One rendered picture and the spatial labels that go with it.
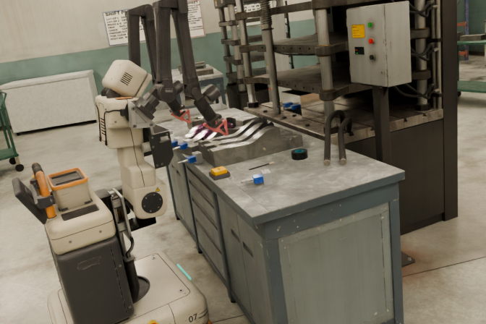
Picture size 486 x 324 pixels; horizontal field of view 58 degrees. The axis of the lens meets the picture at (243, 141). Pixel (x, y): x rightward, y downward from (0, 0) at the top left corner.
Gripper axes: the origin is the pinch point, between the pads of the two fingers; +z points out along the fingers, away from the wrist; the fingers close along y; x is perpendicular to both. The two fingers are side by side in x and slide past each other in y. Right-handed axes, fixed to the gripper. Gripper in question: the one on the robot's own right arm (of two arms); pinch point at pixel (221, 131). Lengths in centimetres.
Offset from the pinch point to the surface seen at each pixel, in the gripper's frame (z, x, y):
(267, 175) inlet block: 15.4, 3.5, -30.2
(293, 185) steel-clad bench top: 22.3, -0.5, -39.0
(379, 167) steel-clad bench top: 39, -34, -51
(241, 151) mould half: 18.3, -4.7, 6.9
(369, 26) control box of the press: 3, -89, -18
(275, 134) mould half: 23.3, -24.6, 4.1
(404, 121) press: 77, -100, 1
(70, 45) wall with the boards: -11, -75, 751
